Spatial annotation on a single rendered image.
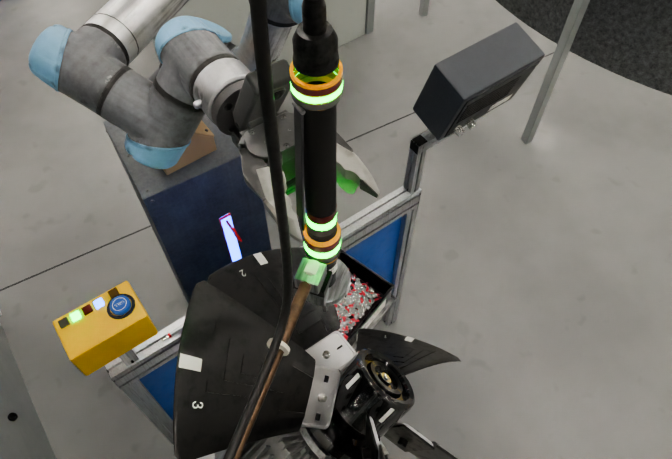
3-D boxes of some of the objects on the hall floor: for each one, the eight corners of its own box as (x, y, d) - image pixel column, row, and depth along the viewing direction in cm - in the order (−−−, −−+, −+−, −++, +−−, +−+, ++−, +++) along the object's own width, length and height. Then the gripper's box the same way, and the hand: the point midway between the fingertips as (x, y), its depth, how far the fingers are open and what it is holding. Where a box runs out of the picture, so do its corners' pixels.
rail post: (387, 326, 229) (407, 213, 165) (381, 318, 231) (398, 203, 167) (395, 320, 231) (418, 206, 167) (389, 313, 232) (409, 197, 168)
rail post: (190, 463, 200) (121, 390, 136) (184, 453, 202) (114, 376, 138) (200, 455, 202) (137, 380, 138) (195, 445, 204) (130, 366, 140)
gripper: (293, 109, 76) (394, 217, 67) (190, 160, 71) (283, 286, 62) (288, 57, 69) (401, 170, 59) (175, 110, 64) (277, 242, 54)
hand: (336, 207), depth 59 cm, fingers open, 8 cm apart
